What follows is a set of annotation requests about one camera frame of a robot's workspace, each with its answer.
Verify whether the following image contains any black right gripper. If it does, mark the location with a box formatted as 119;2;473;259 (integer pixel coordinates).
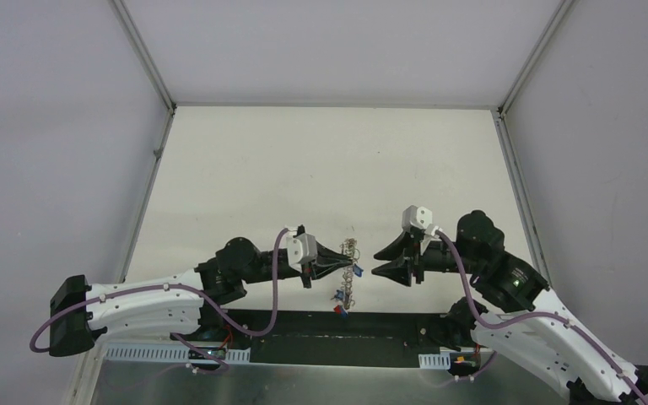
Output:
370;229;482;286

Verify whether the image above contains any blue tag key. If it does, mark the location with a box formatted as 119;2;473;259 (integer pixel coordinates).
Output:
352;265;364;278

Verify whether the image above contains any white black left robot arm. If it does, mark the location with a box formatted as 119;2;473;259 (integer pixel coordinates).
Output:
30;226;354;357

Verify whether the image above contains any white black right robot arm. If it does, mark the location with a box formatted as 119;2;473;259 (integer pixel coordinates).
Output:
373;206;648;404

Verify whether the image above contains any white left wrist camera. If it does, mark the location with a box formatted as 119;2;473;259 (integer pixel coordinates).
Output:
286;233;317;272

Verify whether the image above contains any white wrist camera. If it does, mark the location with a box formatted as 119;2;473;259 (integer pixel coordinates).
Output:
402;205;433;232
286;233;317;272

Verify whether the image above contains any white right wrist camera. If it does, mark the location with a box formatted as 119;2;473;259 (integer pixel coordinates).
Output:
402;205;433;232

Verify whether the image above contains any black mounting base plate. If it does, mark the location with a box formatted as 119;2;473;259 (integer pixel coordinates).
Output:
185;310;482;368

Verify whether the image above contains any right white cable duct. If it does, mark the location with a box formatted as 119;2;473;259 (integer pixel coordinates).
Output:
418;352;451;370

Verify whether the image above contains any white cable duct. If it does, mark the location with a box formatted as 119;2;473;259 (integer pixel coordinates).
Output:
418;352;451;370
105;343;251;365

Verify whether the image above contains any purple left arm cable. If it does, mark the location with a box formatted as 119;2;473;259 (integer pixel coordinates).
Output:
29;226;292;375

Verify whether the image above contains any left white cable duct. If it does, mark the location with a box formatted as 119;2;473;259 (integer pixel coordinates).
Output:
105;343;251;365

